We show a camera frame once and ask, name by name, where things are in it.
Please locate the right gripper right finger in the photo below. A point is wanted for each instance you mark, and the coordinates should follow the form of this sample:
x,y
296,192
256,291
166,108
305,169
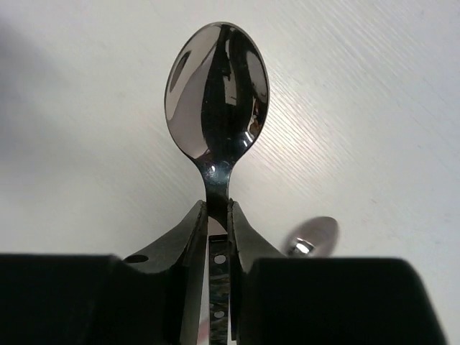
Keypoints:
x,y
347,300

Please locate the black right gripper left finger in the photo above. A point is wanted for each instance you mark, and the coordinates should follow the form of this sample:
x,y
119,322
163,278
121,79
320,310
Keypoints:
x,y
150,297

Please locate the dark handled spoon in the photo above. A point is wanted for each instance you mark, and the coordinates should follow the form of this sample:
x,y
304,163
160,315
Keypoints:
x,y
216,102

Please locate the pink handled spoon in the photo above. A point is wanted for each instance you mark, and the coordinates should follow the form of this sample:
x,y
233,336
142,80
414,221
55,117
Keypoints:
x,y
317,237

